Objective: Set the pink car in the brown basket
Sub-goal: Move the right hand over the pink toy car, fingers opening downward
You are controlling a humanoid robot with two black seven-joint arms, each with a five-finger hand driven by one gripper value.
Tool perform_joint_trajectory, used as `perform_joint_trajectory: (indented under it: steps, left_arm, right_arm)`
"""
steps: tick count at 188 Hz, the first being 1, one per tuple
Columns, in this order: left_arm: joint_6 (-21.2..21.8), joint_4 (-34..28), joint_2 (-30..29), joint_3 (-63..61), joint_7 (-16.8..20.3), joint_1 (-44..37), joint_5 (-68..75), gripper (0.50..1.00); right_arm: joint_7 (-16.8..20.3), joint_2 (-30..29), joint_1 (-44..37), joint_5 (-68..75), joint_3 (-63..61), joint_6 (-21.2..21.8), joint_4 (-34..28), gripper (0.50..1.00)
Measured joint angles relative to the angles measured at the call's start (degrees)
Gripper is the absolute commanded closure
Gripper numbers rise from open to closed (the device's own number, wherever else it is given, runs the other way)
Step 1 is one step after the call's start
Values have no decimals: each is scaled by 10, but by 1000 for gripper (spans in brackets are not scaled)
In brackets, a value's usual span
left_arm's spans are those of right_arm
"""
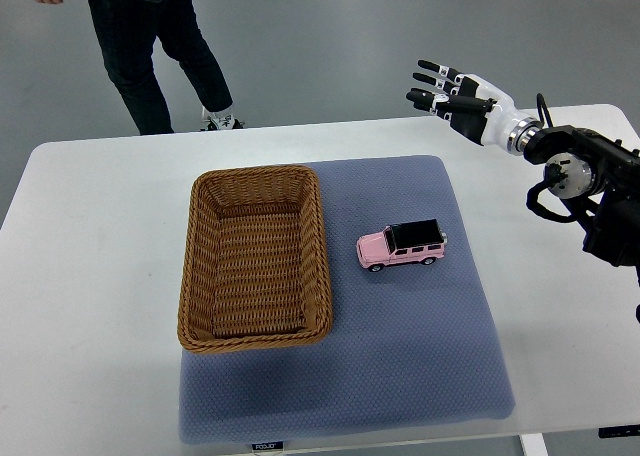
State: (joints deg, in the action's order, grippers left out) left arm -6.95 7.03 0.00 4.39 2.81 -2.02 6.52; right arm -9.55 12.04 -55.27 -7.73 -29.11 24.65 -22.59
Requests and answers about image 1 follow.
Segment black table control panel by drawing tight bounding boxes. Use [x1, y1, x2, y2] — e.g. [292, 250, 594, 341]
[598, 424, 640, 439]

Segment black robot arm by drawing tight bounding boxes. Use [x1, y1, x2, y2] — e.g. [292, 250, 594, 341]
[406, 60, 639, 268]

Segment person in dark jeans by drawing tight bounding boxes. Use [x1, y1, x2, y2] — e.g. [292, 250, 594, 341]
[79, 0, 246, 136]

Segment brown wicker basket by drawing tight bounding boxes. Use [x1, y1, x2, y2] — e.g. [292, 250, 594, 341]
[177, 165, 333, 354]

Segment blue-grey padded mat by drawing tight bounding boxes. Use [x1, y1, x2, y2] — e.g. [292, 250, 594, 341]
[180, 155, 515, 445]

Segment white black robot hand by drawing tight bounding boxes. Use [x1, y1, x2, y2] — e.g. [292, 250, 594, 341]
[406, 60, 539, 153]

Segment pink toy car black roof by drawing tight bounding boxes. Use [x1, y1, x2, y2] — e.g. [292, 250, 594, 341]
[356, 219, 448, 272]

